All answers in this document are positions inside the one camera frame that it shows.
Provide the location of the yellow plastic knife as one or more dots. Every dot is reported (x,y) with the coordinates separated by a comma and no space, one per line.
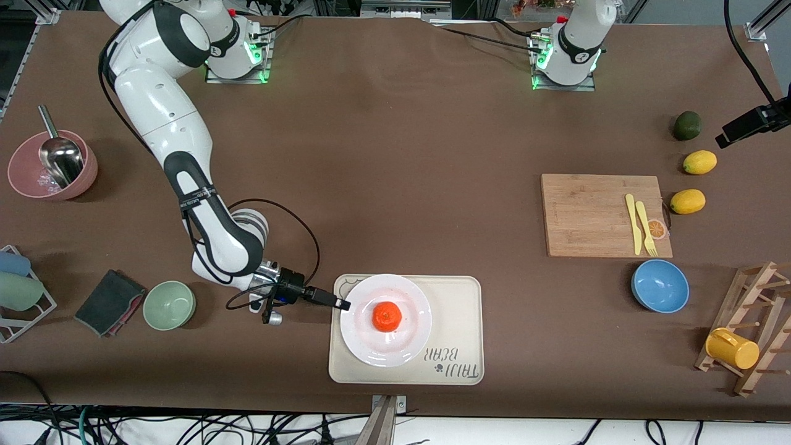
(633,222)

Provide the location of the yellow plastic fork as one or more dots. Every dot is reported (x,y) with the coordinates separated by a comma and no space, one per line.
(646,225)

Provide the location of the white round plate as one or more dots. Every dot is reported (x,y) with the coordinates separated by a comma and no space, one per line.
(414,303)

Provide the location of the aluminium corner bracket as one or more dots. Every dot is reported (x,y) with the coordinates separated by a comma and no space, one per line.
(759,31)
(48,15)

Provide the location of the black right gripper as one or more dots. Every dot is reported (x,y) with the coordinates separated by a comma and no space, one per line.
(293,287)

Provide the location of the shiny metal scoop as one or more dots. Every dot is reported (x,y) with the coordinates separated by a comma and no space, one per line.
(62,161)

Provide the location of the pink bowl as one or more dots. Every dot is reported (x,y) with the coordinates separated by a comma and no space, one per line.
(25,179)

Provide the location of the yellow plastic mug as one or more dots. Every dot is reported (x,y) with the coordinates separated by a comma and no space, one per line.
(735,351)

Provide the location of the orange mandarin fruit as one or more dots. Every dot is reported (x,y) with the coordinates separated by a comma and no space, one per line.
(387,316)

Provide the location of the flat orange slice disc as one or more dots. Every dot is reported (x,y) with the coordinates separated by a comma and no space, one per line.
(657,230)

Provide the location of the grey metal stand post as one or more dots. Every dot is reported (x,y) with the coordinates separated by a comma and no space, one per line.
(384,423)

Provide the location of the light blue cup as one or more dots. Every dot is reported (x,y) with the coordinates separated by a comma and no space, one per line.
(13,264)

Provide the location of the dark green avocado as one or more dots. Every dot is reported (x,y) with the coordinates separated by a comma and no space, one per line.
(687,125)

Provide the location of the pale green bowl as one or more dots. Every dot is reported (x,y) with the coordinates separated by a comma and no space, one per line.
(170,306)

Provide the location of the dark grey folded cloth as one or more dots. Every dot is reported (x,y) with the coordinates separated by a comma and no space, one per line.
(108,303)

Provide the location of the blue plastic bowl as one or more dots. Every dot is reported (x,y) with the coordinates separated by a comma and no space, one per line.
(660,285)

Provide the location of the wooden peg drying rack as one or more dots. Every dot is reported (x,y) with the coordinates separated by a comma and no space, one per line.
(763,355)

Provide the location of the cream bear print tray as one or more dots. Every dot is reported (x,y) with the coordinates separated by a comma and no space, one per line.
(457,309)

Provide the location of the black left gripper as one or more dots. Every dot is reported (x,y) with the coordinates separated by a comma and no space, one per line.
(779,117)

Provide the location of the bamboo cutting board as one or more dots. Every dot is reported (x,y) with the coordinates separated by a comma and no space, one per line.
(581,216)

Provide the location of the yellow lemon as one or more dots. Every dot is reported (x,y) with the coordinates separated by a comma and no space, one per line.
(700,162)
(688,202)

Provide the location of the pale green cup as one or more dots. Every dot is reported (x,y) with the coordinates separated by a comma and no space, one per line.
(18,292)

